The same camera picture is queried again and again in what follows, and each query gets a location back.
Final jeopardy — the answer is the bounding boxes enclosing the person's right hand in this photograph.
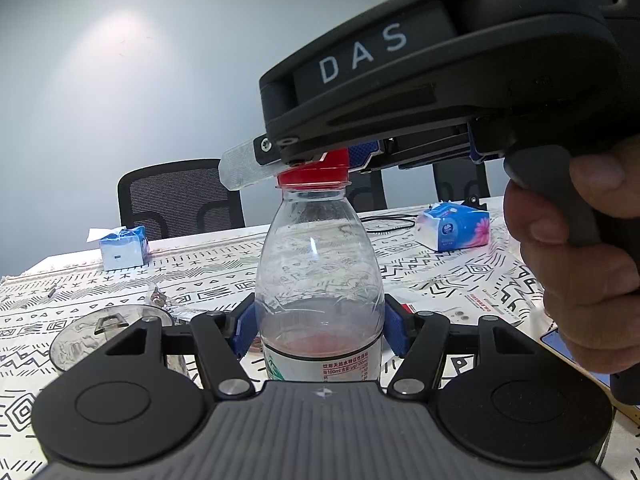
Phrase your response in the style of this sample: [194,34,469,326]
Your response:
[502,135,640,377]

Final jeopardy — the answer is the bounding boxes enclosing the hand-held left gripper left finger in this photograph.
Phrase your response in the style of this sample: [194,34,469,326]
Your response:
[105,292,258,402]

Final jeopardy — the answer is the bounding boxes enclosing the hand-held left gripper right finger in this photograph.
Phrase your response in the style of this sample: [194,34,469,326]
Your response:
[382,294,538,402]

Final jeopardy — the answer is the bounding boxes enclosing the black cable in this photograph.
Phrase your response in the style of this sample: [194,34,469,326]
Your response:
[359,214,418,234]

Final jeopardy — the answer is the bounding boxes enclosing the clear plastic bottle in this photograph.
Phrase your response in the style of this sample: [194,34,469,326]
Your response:
[254,180,387,397]

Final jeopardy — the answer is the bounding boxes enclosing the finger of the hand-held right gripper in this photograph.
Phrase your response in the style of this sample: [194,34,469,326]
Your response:
[347,126,474,174]
[219,132,301,192]

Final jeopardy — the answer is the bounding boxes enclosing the blue tissue pack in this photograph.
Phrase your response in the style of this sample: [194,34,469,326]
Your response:
[87,225,151,272]

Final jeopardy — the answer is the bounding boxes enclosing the red bottle cap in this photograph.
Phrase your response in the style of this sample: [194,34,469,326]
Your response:
[276,149,352,190]

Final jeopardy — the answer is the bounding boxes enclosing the blue flat object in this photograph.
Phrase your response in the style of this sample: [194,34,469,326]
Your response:
[541,328,569,362]

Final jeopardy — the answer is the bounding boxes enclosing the clear glass cup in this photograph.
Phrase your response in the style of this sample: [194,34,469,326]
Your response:
[49,304,173,376]

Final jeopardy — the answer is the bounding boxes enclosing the floral tissue pack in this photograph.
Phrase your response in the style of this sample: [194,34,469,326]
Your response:
[415,202,492,254]

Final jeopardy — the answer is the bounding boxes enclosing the patterned white tablecloth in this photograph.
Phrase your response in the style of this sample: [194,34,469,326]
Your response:
[0,200,640,480]

